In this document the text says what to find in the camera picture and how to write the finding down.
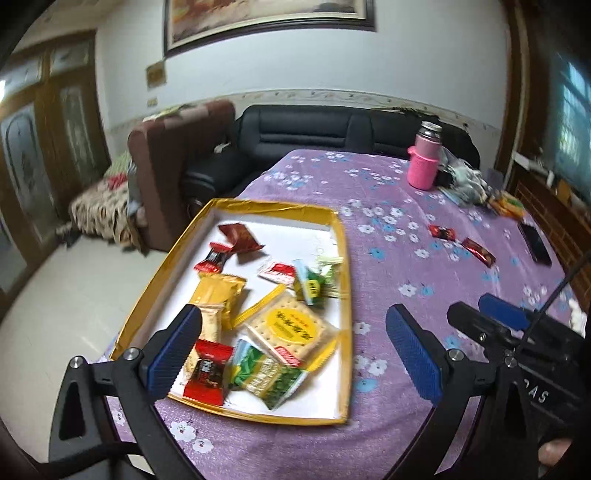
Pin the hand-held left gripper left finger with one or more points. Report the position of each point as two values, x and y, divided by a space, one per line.
173 355

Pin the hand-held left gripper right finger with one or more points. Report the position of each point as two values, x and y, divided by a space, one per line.
411 350

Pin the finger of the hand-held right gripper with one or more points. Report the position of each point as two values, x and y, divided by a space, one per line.
475 327
503 310

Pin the large red black candy packet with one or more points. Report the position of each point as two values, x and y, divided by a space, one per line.
207 374

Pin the pale cracker packet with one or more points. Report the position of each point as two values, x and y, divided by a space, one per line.
205 330

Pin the golden snack packet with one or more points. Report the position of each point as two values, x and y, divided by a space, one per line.
217 295

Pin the small red black candy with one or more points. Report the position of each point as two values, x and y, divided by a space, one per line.
442 232
213 259
478 251

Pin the pale green candy packet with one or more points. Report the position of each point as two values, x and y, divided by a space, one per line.
330 272

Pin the yellow label cracker packet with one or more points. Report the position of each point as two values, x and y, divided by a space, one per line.
288 327

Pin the green teal snack packet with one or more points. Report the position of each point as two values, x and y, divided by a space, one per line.
310 286

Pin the white red snack packet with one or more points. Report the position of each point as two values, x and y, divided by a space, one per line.
277 273

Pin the dark red snack packet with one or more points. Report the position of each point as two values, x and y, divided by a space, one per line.
240 237

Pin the gold cardboard box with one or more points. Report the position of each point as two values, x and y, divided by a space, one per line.
277 240

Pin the person's right hand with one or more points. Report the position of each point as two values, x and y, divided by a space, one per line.
554 452

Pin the black phone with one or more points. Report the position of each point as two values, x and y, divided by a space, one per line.
535 242

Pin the purple floral tablecloth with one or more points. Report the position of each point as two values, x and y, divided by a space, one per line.
392 277

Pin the orange box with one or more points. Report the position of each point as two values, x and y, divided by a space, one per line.
508 205

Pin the wooden cabinet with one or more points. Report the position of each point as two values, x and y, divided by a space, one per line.
554 212

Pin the pile of plastic bags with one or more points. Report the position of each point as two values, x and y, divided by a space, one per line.
461 180

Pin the white cylindrical device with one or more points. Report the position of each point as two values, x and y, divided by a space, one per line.
531 164

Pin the patterned blanket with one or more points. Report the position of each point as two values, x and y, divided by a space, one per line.
97 212

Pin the pink thermos bottle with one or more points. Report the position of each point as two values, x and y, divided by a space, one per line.
422 166

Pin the brown armchair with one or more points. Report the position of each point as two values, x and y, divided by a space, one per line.
171 175

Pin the small white object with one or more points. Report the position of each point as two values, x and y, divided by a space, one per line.
221 146

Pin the stack of papers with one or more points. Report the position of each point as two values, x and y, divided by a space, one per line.
168 112

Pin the black leather sofa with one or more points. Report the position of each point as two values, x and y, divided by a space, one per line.
300 134

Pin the wooden doors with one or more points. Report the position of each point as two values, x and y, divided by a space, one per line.
55 138

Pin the framed painting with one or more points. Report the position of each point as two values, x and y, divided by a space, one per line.
268 14

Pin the wall plaque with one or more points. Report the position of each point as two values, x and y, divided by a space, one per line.
156 74

